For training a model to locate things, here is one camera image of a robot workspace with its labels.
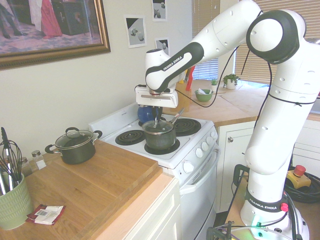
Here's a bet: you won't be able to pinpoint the dark speckled saucepan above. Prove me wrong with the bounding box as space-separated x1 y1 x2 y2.
141 107 185 151

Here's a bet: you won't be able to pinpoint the large wooden cutting board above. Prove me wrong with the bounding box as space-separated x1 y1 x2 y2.
24 138 160 240

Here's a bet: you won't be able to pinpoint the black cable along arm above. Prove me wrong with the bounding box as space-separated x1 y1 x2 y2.
134 9 317 240

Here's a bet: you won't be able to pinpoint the white electric stove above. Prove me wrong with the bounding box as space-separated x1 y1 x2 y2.
88 102 222 240

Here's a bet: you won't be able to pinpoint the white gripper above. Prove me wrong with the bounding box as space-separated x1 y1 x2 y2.
135 86 179 122

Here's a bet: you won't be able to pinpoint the green ceramic utensil holder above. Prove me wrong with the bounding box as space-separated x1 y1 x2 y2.
0 172 35 231

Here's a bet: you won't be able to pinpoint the white packet with barcode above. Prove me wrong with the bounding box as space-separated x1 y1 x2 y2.
34 205 65 225

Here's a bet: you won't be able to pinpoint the red-handled utensil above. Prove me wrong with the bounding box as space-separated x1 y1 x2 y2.
186 66 195 91

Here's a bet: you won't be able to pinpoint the black wire whisk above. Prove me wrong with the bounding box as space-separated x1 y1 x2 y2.
0 139 24 185

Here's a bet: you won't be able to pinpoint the yellow emergency stop red button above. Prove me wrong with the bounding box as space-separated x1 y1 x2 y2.
286 164 313 190

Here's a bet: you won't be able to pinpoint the coiled black cables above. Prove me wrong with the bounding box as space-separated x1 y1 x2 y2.
284 172 320 204

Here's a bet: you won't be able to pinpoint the robot mounting base plate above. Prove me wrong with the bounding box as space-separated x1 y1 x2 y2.
214 219 311 240

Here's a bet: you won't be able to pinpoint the grey printed paper sheet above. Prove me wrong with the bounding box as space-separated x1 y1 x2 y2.
151 0 168 23
154 37 170 57
123 14 148 49

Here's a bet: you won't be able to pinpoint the white cabinet under cutting board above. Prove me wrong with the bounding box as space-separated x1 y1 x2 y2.
123 174 182 240

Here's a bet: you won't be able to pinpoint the glass shaker metal cap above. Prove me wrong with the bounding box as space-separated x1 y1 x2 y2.
31 149 47 172
19 156 33 177

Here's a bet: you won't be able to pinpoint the blue kettle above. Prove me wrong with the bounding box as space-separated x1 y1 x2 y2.
137 104 161 124

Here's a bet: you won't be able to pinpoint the black two-handled pot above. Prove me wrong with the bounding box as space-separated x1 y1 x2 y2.
44 129 103 165

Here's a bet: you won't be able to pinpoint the glass lid with metal handle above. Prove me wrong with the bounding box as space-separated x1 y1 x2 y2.
141 115 175 135

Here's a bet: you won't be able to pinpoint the white cabinet with knob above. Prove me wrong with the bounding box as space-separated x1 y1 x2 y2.
216 119 320 214

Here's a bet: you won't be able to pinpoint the gold-framed painting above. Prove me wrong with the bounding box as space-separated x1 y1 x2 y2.
0 0 112 71

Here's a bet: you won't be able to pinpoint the glass lid with black handle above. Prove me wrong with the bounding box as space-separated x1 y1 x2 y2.
54 127 94 149

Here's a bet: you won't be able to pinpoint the black clamp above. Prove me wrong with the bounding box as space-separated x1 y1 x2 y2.
206 220 235 240

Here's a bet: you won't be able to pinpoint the narrow window blind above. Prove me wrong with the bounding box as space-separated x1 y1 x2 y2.
191 0 221 81

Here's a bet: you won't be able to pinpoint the green bowl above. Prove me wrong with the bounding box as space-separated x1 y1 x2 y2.
194 88 214 103

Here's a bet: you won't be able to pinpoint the wide window blind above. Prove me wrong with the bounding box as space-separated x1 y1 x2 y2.
234 0 320 85

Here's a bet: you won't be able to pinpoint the red packet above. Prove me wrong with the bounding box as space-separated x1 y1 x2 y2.
25 203 66 226

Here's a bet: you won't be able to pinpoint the large potted plant white pot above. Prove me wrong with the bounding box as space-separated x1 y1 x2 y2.
222 73 241 90

